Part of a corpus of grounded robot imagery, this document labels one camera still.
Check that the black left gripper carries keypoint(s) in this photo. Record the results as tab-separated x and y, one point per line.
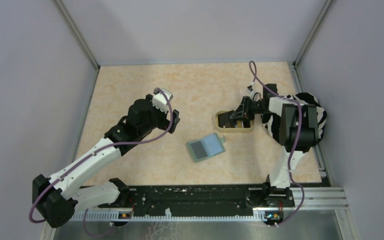
166	123

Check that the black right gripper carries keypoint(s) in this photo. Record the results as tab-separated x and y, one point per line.
243	110

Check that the green card holder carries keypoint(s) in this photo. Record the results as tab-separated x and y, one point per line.
213	144

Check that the thin card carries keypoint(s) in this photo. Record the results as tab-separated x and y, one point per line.
198	150

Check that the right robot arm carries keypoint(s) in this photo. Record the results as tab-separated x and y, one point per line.
278	182

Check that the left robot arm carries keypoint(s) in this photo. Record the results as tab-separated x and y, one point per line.
56	198

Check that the black VIP card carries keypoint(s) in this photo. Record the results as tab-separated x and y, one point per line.
224	120

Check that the cream oval card tray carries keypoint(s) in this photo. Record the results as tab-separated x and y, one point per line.
237	129

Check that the zebra striped cloth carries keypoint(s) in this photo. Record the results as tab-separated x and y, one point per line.
295	121

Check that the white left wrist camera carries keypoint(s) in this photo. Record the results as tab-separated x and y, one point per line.
161	99

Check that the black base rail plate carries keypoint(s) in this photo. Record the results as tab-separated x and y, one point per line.
218	200

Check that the aluminium frame rail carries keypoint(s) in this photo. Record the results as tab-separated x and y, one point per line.
320	198

